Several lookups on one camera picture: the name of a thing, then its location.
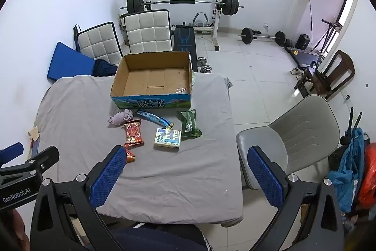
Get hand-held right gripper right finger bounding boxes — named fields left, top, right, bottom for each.
left=247, top=146, right=345, bottom=251

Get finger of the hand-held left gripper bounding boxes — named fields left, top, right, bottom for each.
left=0, top=142, right=25, bottom=164
left=0, top=146, right=60, bottom=177

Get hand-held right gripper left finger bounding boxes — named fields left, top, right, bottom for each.
left=30, top=146, right=127, bottom=251

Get red snack packet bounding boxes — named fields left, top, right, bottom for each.
left=122, top=119, right=145, bottom=148

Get purple sock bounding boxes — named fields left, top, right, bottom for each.
left=107, top=109, right=134, bottom=126

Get small white green box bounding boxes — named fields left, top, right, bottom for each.
left=153, top=127, right=182, bottom=149

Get blue snack bar packet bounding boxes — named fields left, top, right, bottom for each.
left=136, top=110, right=174, bottom=128

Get green packet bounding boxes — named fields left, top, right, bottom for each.
left=176, top=110, right=203, bottom=139

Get cardboard box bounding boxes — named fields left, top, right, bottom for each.
left=110, top=51, right=196, bottom=110

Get person's left hand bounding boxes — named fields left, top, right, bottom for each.
left=0, top=208, right=31, bottom=251

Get cardboard scrap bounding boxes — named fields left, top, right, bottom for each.
left=27, top=127, right=40, bottom=142

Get grey plastic chair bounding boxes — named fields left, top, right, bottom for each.
left=236, top=95, right=341, bottom=190

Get grey bed sheet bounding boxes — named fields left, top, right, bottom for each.
left=34, top=73, right=244, bottom=228

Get person's dark pants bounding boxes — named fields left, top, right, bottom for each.
left=111, top=223, right=212, bottom=251

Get blue jacket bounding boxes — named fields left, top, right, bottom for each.
left=327, top=127, right=366, bottom=213

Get blue foam mat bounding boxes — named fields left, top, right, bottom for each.
left=45, top=42, right=96, bottom=84

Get black poles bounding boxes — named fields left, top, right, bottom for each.
left=340, top=107, right=364, bottom=146

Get orange plastic bag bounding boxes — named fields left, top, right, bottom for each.
left=356, top=142, right=376, bottom=209

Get dark blue cloth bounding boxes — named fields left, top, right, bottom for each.
left=93, top=59, right=118, bottom=78

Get white cushioned chair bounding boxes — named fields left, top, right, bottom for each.
left=122, top=9, right=173, bottom=56
left=73, top=22, right=123, bottom=67

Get black dumbbell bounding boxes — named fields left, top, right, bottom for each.
left=197, top=57, right=213, bottom=74

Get black treadmill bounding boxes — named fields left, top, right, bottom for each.
left=283, top=45, right=321, bottom=68

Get brown wooden chair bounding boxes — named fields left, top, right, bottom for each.
left=294, top=49, right=356, bottom=100

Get black speaker box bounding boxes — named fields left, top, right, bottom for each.
left=295, top=34, right=311, bottom=49

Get short barbell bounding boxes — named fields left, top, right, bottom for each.
left=239, top=28, right=286, bottom=46

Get black weight bench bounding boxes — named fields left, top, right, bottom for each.
left=172, top=27, right=197, bottom=53

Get black metal stand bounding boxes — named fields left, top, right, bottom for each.
left=311, top=19, right=342, bottom=52

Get white barbell rack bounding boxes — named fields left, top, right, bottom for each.
left=143, top=0, right=227, bottom=52

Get long barbell with black plates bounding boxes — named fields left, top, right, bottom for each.
left=120, top=0, right=245, bottom=16

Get grey exercise handle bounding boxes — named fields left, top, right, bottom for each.
left=192, top=12, right=210, bottom=27

